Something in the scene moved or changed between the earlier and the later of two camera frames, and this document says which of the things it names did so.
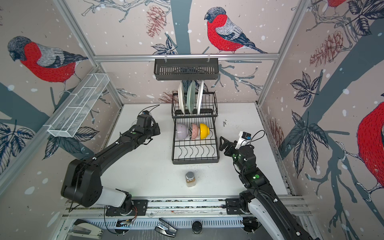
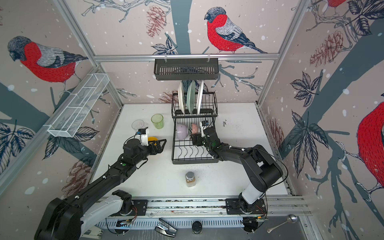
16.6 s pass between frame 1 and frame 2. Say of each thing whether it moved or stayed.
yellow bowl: moved
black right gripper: moved
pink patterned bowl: stayed
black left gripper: moved
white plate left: stayed
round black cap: stayed
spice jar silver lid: stayed
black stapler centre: stayed
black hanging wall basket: stayed
